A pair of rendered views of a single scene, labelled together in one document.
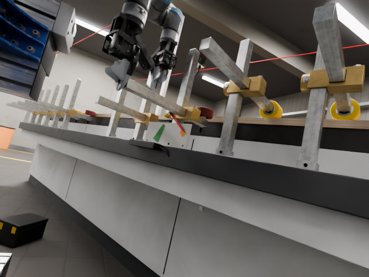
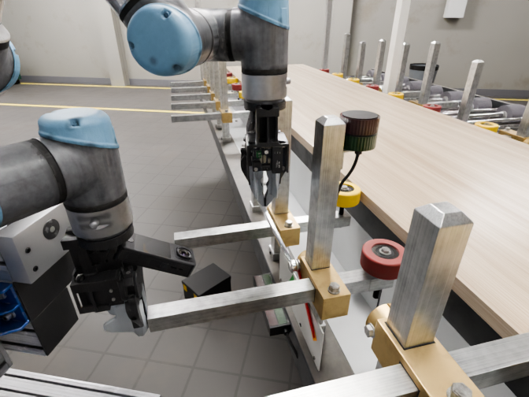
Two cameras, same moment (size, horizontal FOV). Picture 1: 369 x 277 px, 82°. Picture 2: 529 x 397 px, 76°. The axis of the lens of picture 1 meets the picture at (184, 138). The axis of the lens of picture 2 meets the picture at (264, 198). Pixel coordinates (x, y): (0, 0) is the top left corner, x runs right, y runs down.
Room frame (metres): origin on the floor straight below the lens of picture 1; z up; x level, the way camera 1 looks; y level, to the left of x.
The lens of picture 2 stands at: (0.41, -0.16, 1.27)
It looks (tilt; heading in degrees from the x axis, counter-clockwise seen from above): 28 degrees down; 34
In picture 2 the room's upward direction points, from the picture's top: straight up
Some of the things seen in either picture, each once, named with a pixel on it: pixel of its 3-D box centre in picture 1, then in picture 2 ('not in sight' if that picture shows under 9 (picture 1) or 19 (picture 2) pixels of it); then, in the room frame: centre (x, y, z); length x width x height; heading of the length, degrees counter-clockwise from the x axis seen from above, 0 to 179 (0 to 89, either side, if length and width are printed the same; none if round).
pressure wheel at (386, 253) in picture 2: (202, 120); (380, 273); (0.94, -0.06, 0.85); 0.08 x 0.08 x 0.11
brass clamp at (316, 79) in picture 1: (330, 81); not in sight; (0.53, -0.35, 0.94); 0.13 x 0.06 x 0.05; 48
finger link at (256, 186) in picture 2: (156, 76); (257, 189); (0.88, 0.18, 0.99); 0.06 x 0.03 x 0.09; 39
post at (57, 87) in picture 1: (50, 107); (213, 87); (2.06, 1.34, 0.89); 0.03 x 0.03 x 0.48; 48
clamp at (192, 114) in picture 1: (184, 114); (322, 280); (0.87, 0.02, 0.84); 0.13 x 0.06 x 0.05; 48
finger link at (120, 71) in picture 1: (119, 72); (124, 324); (0.60, 0.23, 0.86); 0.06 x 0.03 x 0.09; 138
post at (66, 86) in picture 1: (59, 109); (218, 97); (1.89, 1.16, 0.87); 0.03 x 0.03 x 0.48; 48
